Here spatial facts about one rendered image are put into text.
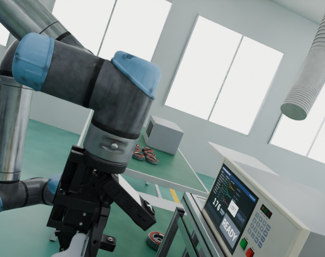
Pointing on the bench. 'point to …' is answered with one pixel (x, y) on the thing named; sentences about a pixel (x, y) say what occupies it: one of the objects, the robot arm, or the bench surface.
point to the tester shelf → (201, 225)
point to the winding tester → (279, 216)
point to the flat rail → (186, 236)
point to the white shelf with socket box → (218, 150)
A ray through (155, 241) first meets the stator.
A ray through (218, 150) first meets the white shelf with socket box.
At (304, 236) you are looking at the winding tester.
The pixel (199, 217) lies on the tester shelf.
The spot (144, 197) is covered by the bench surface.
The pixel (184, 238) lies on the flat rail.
